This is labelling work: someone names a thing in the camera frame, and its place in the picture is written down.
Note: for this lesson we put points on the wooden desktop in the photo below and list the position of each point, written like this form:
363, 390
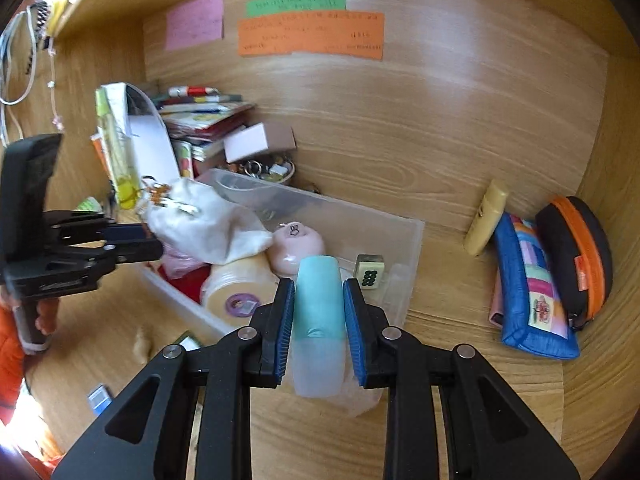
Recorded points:
450, 360

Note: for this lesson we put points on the red and white pen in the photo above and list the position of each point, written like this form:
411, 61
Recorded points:
192, 91

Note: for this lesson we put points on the colourful fruit print card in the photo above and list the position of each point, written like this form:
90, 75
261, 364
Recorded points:
184, 160

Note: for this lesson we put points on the white paper receipt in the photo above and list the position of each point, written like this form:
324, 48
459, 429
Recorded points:
117, 105

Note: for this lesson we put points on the black case with orange zip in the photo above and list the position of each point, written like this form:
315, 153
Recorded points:
560, 240

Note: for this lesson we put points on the stack of books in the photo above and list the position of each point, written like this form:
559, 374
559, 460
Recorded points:
205, 125

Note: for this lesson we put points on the green paper note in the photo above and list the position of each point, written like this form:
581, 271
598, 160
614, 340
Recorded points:
295, 4

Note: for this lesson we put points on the red charm with gold tassel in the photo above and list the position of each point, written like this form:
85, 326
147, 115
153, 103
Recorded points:
192, 287

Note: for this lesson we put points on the orange paper note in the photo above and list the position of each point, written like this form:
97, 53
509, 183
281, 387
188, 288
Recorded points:
310, 35

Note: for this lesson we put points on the green dotted mahjong tile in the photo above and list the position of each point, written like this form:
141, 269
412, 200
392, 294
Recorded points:
370, 275

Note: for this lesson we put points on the person's left hand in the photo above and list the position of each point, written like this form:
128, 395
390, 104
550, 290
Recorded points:
46, 317

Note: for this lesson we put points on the white cloth pouch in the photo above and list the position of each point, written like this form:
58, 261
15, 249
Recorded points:
210, 225

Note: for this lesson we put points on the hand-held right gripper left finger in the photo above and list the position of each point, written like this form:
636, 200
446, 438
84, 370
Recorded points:
286, 330

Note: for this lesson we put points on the orange packet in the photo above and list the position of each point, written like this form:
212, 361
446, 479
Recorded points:
100, 152

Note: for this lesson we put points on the small green white packet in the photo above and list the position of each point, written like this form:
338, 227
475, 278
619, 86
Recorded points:
187, 340

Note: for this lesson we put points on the blue patchwork pouch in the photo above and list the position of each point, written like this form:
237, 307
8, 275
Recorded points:
520, 310

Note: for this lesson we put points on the cream clear plastic tub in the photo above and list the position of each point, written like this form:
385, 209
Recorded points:
225, 285

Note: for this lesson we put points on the green and white tube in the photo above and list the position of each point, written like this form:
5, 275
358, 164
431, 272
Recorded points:
87, 204

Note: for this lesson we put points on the pink round case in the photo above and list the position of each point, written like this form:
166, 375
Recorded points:
295, 252

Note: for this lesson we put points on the person's left forearm orange sleeve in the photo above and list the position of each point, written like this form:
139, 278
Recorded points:
7, 360

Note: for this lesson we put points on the white and brown cardboard box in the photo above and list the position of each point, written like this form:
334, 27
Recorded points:
245, 145

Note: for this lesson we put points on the yellow-green clear bottle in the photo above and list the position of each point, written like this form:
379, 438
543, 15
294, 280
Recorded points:
117, 160

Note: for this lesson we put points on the pale yellow tube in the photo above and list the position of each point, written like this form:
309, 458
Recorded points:
485, 220

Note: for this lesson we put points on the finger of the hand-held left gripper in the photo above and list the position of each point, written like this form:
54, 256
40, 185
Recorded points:
125, 232
140, 251

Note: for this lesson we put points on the clear plastic storage box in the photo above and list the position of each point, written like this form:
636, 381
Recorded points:
350, 215

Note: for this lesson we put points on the white arched board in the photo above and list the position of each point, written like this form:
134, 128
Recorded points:
150, 145

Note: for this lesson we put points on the pink paper note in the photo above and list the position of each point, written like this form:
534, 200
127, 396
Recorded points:
195, 20

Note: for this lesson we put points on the teal and white bottle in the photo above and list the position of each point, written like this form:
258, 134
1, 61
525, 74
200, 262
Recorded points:
320, 310

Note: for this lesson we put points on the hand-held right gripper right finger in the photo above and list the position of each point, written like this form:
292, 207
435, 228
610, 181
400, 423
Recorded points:
355, 335

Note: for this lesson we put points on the bowl of keyrings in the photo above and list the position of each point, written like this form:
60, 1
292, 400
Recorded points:
270, 170

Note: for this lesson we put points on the small blue white packet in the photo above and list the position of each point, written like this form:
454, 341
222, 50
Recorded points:
100, 399

